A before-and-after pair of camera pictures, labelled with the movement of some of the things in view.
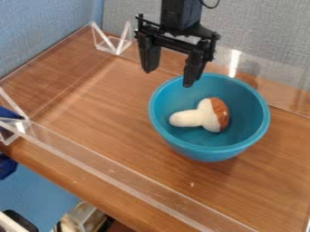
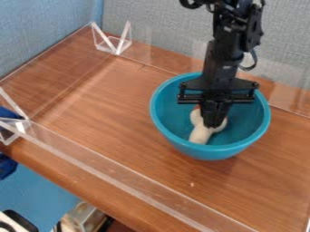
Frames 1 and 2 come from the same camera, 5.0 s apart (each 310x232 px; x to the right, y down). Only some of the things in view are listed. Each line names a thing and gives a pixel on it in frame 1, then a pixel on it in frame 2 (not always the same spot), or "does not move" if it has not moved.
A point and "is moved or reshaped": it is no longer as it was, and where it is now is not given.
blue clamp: (6, 162) does not move
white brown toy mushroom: (211, 115) is moved or reshaped
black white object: (12, 222) does not move
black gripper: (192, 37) -> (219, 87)
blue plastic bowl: (248, 117) does not move
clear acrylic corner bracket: (110, 43) does not move
